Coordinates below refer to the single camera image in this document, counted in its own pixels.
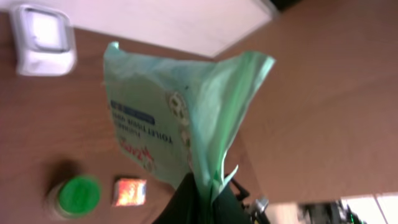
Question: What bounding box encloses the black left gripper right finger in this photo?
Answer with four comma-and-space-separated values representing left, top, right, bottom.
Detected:
213, 183, 251, 224

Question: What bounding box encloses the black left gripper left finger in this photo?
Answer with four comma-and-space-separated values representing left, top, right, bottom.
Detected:
153, 173, 200, 224

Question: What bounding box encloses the orange snack packet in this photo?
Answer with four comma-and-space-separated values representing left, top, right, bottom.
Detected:
113, 178, 147, 207

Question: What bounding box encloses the mint green wipes pack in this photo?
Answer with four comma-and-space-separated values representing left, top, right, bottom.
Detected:
104, 42, 275, 223

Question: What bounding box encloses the green lid jar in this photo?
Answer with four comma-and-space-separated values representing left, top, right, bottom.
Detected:
44, 175, 101, 220

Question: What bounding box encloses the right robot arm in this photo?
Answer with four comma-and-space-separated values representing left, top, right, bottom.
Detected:
298, 200, 367, 224

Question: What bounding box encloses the white barcode scanner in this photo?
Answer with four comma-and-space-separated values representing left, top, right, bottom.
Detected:
9, 2, 77, 77

